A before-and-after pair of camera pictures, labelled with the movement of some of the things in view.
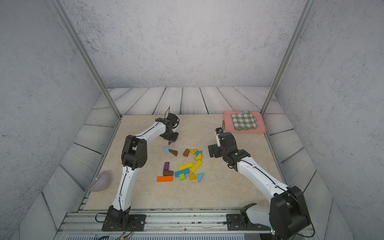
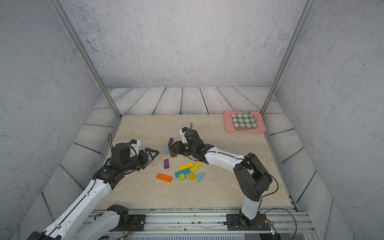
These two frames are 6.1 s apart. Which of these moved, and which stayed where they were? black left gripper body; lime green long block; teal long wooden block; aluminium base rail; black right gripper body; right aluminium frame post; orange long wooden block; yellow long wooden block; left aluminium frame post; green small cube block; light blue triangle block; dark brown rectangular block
Moved: orange long wooden block; black left gripper body; black right gripper body; dark brown rectangular block
Stayed: right aluminium frame post; green small cube block; yellow long wooden block; teal long wooden block; left aluminium frame post; aluminium base rail; light blue triangle block; lime green long block
